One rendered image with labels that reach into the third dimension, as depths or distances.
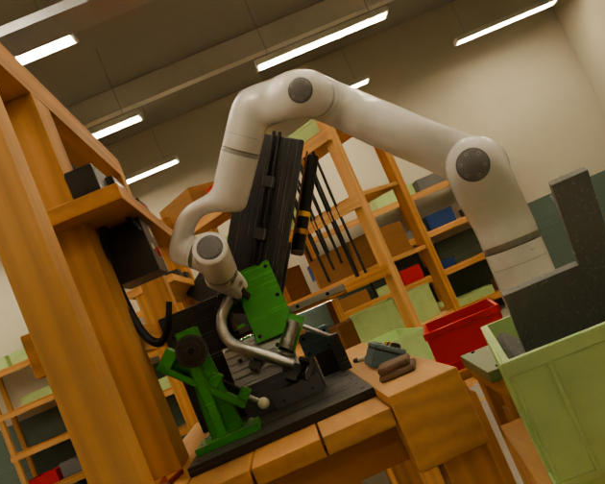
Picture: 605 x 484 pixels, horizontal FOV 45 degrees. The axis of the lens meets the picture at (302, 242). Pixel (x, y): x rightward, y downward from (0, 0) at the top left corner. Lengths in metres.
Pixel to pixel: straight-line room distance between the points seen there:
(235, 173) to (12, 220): 0.51
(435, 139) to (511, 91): 10.36
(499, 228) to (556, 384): 0.67
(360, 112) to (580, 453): 0.92
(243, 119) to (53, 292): 0.58
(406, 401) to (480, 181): 0.44
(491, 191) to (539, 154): 10.34
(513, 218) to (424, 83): 10.21
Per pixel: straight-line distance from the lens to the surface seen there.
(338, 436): 1.37
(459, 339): 1.96
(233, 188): 1.68
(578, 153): 12.01
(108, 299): 1.78
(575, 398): 0.89
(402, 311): 4.60
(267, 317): 1.97
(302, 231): 2.21
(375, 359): 1.85
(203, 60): 9.53
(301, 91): 1.54
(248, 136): 1.67
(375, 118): 1.56
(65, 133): 2.25
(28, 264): 1.43
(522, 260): 1.51
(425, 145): 1.57
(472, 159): 1.44
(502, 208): 1.49
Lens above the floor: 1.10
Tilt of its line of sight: 5 degrees up
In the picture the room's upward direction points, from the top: 23 degrees counter-clockwise
